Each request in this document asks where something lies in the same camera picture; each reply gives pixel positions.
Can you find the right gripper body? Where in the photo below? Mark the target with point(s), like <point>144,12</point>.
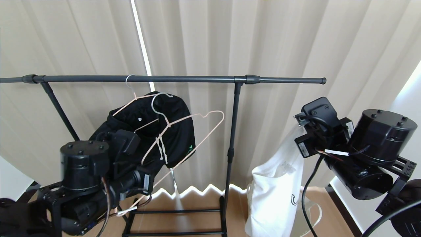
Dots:
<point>361,181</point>

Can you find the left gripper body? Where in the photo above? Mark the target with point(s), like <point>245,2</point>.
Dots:
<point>131,186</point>

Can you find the black shorts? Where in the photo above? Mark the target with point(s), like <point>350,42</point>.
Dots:
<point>177,131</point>

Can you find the white t-shirt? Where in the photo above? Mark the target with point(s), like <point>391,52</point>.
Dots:
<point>273,197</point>

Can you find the pink clothes hanger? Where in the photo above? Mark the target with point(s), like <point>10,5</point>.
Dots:
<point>125,106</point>
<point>190,116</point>

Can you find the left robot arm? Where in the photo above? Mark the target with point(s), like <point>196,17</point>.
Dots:
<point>84,164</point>

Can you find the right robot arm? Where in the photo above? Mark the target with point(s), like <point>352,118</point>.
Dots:
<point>381,138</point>

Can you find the white laundry basket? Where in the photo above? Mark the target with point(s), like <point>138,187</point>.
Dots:
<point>297,230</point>

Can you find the black clothes rack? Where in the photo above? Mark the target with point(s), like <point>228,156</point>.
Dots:
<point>197,79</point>

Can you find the beige curtain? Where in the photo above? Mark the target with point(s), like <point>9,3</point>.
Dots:
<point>296,39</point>

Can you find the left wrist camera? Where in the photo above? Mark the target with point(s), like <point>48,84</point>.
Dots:
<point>126,143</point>

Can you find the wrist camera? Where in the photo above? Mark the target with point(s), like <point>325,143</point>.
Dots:
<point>126,143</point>
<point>319,112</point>

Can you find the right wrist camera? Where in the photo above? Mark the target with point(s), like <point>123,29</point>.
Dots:
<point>319,112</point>

